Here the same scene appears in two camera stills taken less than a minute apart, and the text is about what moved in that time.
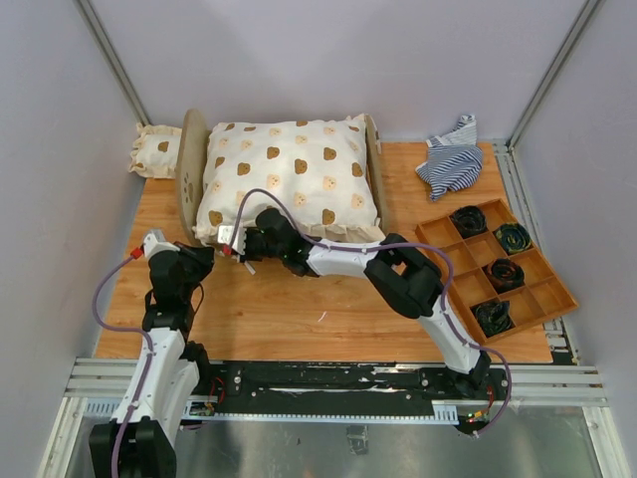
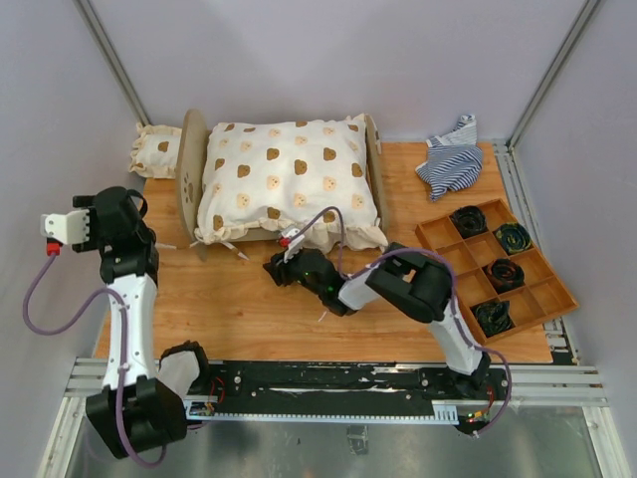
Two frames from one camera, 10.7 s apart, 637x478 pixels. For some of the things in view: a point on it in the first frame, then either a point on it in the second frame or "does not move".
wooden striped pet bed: (191, 152) does not move
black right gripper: (247, 256) -> (279, 269)
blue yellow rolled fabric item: (513, 237) does not move
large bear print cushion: (319, 167) does not move
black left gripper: (202, 256) -> (86, 201)
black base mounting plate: (475, 391) does not move
